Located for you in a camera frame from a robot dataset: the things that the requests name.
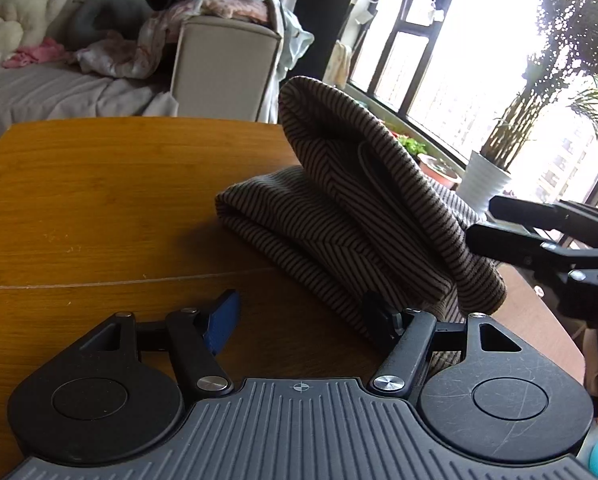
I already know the small green plant tray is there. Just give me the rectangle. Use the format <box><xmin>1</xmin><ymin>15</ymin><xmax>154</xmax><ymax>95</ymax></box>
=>
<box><xmin>397</xmin><ymin>134</ymin><xmax>428</xmax><ymax>160</ymax></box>

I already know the pink cloth on sofa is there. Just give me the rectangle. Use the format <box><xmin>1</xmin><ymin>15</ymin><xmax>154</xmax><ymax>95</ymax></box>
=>
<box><xmin>0</xmin><ymin>38</ymin><xmax>73</xmax><ymax>68</ymax></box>

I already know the tall bamboo plant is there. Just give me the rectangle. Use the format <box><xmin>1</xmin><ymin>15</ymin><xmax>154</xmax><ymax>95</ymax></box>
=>
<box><xmin>479</xmin><ymin>0</ymin><xmax>598</xmax><ymax>171</ymax></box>

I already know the grey striped knit garment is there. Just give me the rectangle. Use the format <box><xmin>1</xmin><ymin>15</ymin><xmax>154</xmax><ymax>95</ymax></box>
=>
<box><xmin>215</xmin><ymin>77</ymin><xmax>506</xmax><ymax>349</ymax></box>

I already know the floral white blanket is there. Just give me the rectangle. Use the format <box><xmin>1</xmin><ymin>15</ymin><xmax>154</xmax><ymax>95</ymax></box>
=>
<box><xmin>75</xmin><ymin>16</ymin><xmax>180</xmax><ymax>79</ymax></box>

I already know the grey neck pillow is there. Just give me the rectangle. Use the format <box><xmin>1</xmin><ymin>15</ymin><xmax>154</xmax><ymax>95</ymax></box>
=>
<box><xmin>66</xmin><ymin>0</ymin><xmax>153</xmax><ymax>50</ymax></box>

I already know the pink bowl planter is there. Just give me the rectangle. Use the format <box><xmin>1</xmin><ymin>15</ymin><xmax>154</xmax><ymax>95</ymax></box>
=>
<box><xmin>417</xmin><ymin>154</ymin><xmax>462</xmax><ymax>190</ymax></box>

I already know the white ribbed plant pot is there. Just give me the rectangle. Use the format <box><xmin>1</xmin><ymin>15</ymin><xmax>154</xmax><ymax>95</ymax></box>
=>
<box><xmin>456</xmin><ymin>151</ymin><xmax>511</xmax><ymax>214</ymax></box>

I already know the pile of clothes on armrest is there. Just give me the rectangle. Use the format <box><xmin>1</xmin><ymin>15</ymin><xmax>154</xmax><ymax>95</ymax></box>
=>
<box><xmin>139</xmin><ymin>0</ymin><xmax>314</xmax><ymax>82</ymax></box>

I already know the beige sofa with grey sheet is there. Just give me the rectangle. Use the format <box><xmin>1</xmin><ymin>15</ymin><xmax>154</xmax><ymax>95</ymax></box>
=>
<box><xmin>0</xmin><ymin>0</ymin><xmax>281</xmax><ymax>137</ymax></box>

